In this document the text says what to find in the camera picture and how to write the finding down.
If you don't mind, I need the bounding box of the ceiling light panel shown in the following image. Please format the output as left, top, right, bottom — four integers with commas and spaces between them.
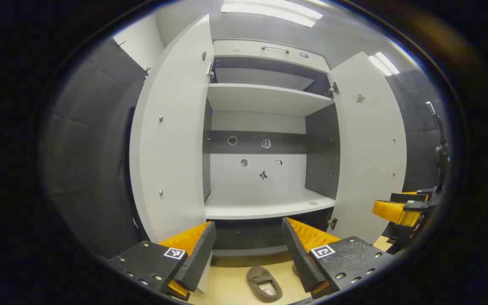
368, 51, 400, 77

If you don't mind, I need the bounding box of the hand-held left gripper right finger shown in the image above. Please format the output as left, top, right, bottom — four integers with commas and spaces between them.
281, 216, 394, 299

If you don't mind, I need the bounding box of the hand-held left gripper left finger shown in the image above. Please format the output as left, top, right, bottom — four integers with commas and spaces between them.
108, 220, 217, 302

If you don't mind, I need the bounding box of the grey cabinet door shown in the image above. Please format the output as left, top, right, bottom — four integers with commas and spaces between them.
327, 51, 408, 245
129, 14, 216, 294

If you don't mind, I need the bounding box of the grey cabinet shelf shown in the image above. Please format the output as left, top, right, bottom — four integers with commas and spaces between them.
207, 83, 334, 117

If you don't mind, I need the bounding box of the black backdrop cloth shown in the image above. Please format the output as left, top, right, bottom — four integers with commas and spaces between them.
386, 70, 450, 193
41, 36, 149, 259

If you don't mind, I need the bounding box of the grey shoe cabinet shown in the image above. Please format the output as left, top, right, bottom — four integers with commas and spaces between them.
203, 39, 341, 258

